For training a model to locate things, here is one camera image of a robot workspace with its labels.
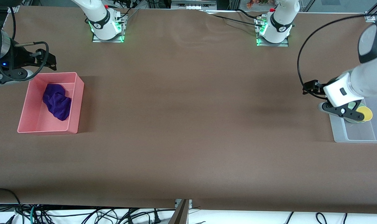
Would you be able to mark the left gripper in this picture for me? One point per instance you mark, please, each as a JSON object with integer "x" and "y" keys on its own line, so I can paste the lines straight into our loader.
{"x": 314, "y": 87}

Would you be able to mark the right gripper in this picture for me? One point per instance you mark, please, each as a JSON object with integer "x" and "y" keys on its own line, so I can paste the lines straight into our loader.
{"x": 19, "y": 58}

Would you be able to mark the mint green plastic cup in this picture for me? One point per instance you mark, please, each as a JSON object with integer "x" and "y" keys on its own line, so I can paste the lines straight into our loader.
{"x": 352, "y": 106}

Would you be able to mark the purple cloth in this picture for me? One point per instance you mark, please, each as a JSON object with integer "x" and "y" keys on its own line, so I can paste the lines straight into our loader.
{"x": 56, "y": 102}

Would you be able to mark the yellow plastic cup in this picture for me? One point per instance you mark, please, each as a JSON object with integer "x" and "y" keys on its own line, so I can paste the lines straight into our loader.
{"x": 366, "y": 113}

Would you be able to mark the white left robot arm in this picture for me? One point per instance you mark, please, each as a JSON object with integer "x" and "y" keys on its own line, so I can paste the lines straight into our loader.
{"x": 372, "y": 77}

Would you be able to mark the translucent white plastic bin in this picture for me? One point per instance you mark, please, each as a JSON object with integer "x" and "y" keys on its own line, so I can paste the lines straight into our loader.
{"x": 359, "y": 133}

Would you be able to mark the pink plastic bin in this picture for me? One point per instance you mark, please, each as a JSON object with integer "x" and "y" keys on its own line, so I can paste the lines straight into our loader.
{"x": 36, "y": 124}

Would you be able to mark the orange objects behind table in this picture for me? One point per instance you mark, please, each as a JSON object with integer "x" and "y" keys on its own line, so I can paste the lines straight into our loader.
{"x": 250, "y": 3}

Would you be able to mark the grey device behind table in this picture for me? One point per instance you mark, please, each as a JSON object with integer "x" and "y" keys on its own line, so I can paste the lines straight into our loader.
{"x": 191, "y": 4}

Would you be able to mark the brown table support beam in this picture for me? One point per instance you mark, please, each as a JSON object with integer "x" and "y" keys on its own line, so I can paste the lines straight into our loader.
{"x": 180, "y": 214}

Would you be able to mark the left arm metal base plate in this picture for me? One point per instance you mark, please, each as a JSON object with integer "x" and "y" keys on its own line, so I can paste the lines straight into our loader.
{"x": 271, "y": 44}

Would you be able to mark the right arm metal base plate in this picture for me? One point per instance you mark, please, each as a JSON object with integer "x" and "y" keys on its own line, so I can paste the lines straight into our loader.
{"x": 109, "y": 40}

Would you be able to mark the aluminium corner bracket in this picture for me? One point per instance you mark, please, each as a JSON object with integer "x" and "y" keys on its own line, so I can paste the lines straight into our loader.
{"x": 371, "y": 17}

